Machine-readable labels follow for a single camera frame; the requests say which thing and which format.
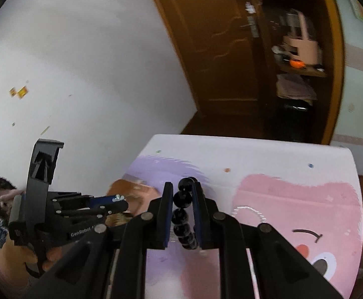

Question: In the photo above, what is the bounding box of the thin silver chain necklace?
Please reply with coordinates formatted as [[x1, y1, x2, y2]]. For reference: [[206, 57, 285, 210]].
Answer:
[[231, 204, 264, 222]]

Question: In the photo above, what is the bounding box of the black bead bracelet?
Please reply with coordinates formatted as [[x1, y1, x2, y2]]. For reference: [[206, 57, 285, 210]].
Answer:
[[171, 176, 201, 251]]

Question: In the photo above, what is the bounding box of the person's left hand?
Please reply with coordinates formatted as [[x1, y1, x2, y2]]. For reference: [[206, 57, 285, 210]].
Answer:
[[0, 233, 64, 281]]

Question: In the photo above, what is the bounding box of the pink cartoon table mat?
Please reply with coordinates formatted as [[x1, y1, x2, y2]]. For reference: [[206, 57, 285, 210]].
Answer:
[[121, 134, 363, 298]]

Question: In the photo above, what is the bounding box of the folded beige cloth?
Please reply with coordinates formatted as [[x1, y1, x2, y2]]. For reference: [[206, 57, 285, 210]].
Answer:
[[276, 74, 317, 103]]

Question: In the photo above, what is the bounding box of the pink desk organizer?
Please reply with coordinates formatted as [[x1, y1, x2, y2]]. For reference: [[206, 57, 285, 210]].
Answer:
[[283, 11, 319, 66]]

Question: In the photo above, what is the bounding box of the brown wooden door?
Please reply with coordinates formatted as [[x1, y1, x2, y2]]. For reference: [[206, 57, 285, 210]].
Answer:
[[154, 0, 262, 115]]

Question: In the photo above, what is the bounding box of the wooden shelf unit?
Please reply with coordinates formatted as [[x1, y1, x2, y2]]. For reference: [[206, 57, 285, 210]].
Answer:
[[254, 0, 345, 145]]

